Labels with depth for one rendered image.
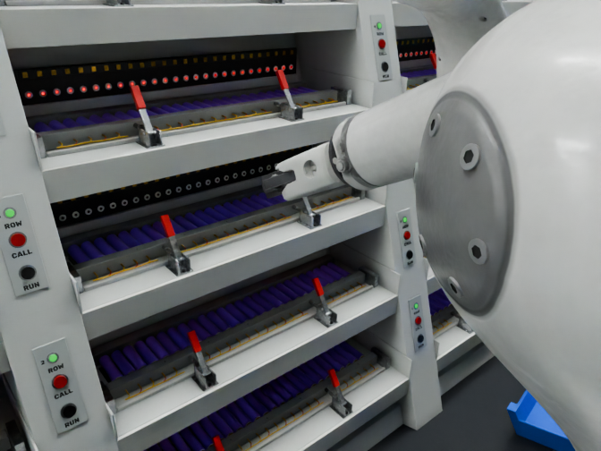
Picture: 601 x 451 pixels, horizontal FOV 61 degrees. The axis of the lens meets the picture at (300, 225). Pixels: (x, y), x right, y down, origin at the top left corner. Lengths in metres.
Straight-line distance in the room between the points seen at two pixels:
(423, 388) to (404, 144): 0.83
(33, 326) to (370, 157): 0.47
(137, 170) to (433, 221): 0.64
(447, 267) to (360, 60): 0.90
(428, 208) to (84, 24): 0.66
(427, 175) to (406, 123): 0.33
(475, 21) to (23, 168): 0.54
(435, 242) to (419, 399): 1.09
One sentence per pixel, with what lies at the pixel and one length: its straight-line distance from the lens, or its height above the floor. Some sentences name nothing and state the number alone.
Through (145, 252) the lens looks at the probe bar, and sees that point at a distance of 0.84.
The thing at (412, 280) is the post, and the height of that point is 0.34.
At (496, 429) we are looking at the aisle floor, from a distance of 1.26.
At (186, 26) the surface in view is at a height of 0.88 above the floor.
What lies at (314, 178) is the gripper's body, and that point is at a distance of 0.59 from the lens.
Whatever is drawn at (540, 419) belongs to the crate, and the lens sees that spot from 1.26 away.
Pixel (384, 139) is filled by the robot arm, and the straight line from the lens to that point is 0.51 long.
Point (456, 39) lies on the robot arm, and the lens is 0.57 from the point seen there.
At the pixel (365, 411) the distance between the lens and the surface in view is 1.12.
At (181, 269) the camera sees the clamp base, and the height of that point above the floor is 0.53.
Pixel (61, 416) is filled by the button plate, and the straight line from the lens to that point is 0.79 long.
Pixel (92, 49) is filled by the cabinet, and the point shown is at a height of 0.89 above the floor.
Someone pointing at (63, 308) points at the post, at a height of 0.53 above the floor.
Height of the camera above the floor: 0.73
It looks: 12 degrees down
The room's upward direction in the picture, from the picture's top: 10 degrees counter-clockwise
